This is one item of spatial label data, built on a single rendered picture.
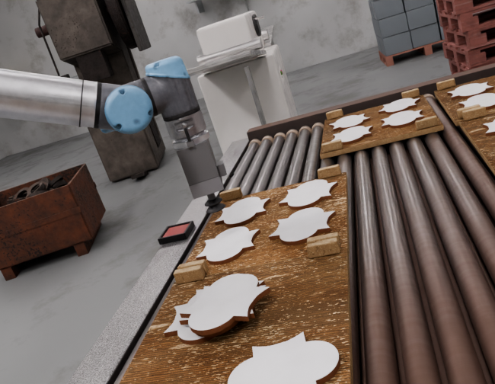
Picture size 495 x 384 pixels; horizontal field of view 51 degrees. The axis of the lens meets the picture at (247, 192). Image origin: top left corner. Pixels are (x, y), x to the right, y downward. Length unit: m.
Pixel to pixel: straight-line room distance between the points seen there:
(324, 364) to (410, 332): 0.14
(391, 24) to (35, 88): 7.49
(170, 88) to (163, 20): 10.12
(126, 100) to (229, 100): 3.95
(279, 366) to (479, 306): 0.29
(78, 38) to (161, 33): 5.10
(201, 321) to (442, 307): 0.35
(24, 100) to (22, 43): 11.51
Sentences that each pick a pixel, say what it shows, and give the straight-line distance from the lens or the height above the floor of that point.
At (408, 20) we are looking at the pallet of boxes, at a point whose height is 0.55.
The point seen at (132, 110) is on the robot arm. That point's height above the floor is 1.29.
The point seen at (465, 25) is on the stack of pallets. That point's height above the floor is 0.69.
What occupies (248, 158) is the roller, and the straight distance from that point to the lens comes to 1.82.
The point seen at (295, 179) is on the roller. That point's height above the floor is 0.91.
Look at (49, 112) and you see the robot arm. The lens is 0.87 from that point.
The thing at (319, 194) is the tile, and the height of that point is 0.95.
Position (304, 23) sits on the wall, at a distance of 10.67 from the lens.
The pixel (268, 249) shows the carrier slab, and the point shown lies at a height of 0.94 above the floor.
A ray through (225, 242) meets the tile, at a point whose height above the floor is 0.95.
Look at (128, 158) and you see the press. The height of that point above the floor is 0.24.
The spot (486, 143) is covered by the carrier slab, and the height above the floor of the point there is 0.94.
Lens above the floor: 1.38
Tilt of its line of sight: 18 degrees down
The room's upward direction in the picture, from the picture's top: 18 degrees counter-clockwise
